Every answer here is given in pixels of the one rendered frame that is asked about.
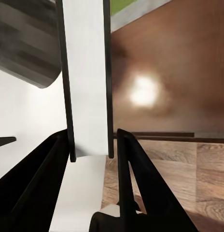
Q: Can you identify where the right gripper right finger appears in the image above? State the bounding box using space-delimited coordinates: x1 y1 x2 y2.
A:
114 129 199 232

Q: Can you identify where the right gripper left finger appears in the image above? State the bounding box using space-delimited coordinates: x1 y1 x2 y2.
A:
0 129 70 232

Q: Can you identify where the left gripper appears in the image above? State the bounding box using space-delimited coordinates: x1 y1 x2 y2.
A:
0 137 17 146

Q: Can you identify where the hardback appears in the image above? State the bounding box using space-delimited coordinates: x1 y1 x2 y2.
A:
54 0 114 162

